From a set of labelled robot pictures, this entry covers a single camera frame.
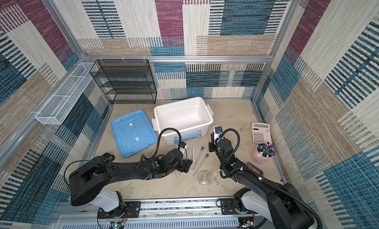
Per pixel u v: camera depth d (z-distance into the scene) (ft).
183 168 2.45
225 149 2.06
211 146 2.49
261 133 3.26
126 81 3.58
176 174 2.79
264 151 2.64
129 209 2.39
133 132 3.35
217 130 2.34
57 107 2.37
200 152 3.07
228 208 2.39
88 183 1.43
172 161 2.11
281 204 1.35
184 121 3.53
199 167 2.86
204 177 2.52
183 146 2.48
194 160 2.81
